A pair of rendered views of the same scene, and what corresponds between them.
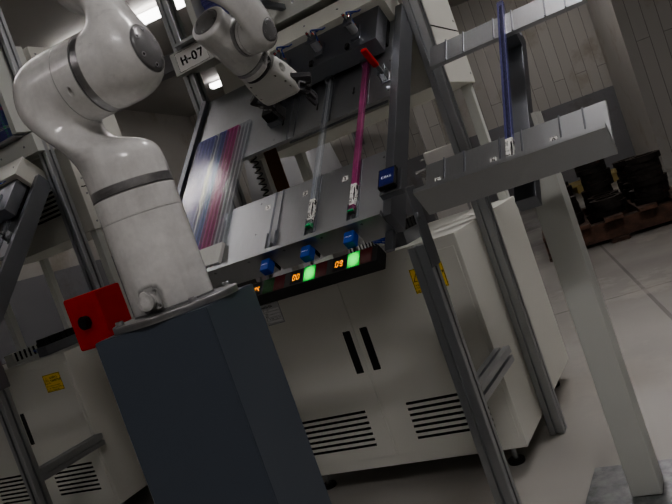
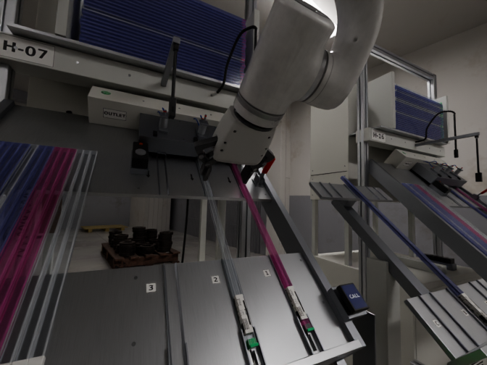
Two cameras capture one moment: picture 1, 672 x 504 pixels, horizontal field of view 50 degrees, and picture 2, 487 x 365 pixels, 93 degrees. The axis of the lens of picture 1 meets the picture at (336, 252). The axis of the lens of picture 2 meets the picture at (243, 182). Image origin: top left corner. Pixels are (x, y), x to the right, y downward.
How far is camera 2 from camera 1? 1.44 m
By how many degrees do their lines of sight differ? 56
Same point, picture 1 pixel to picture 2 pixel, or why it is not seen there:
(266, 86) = (249, 141)
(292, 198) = (196, 282)
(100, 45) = not seen: outside the picture
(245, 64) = (285, 103)
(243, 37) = (340, 72)
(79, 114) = not seen: outside the picture
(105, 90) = not seen: outside the picture
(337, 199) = (271, 302)
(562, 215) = (398, 339)
